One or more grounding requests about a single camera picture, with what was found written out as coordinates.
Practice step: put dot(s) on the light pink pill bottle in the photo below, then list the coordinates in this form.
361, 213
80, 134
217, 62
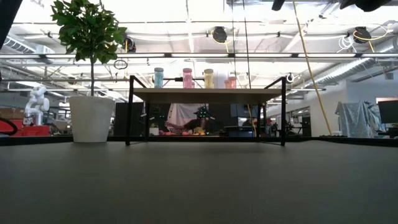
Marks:
232, 82
226, 85

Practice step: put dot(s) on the yellow pill bottle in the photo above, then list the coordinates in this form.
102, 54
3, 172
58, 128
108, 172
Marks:
208, 78

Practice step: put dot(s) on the blue pill bottle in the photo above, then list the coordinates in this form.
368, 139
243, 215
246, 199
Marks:
158, 77

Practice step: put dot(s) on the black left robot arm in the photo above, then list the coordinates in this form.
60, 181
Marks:
7, 15

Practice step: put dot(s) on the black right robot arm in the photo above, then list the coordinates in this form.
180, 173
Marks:
367, 4

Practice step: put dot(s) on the long ceiling light strip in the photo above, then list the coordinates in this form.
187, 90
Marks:
342, 55

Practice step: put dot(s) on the grey cloth cover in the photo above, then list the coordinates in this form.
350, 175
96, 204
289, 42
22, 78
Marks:
357, 119

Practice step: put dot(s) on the white hanging cloth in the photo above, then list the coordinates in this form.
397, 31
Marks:
180, 113

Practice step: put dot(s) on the black monitor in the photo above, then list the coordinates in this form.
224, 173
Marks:
388, 112

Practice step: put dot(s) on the green leafy plant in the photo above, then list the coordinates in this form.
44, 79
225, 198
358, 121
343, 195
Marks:
87, 31

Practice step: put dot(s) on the white plant pot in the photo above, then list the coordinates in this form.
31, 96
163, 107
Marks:
91, 119

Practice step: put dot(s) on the white humanoid robot figure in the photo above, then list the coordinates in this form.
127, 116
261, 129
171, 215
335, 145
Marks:
37, 105

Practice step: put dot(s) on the red box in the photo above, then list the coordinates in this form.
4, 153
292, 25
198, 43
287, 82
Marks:
31, 130

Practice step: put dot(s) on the silver ventilation duct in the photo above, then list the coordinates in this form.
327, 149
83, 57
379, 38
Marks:
357, 70

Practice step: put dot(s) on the wooden shelf black frame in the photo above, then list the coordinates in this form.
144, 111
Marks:
205, 95

